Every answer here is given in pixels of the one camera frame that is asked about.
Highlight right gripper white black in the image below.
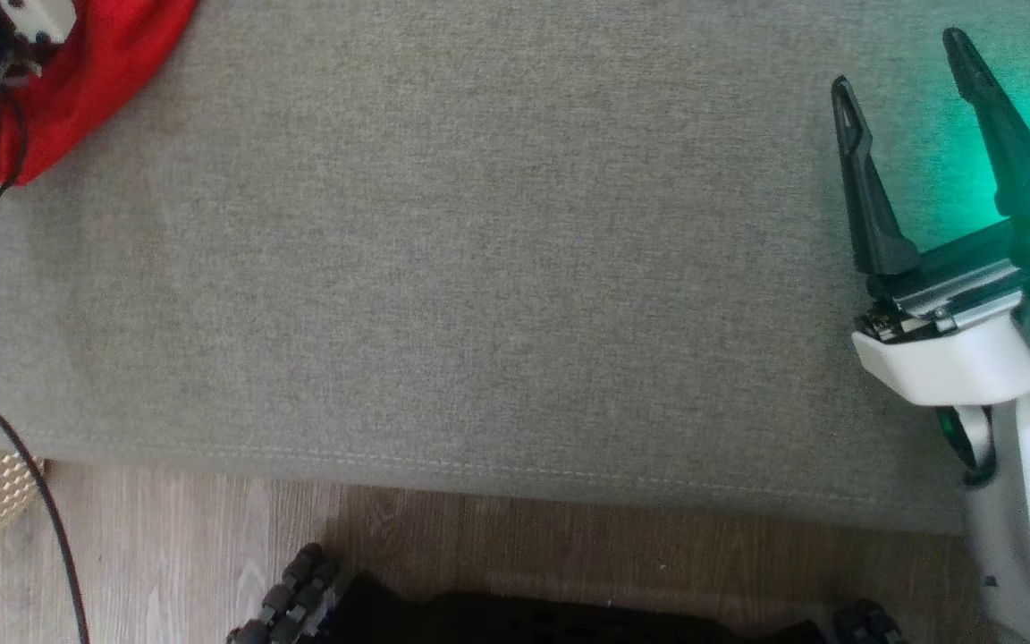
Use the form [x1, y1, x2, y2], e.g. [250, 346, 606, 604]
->
[831, 27, 1030, 408]

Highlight red white shorts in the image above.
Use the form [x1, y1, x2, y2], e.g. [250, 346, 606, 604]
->
[0, 0, 200, 186]

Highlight black omni wheel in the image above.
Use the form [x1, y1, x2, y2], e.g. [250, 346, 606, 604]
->
[831, 597, 905, 644]
[227, 541, 343, 644]

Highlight grey sofa seat cushion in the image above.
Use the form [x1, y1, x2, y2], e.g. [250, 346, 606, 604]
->
[0, 0, 1030, 538]

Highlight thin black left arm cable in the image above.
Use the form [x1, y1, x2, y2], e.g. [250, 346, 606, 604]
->
[0, 89, 91, 644]

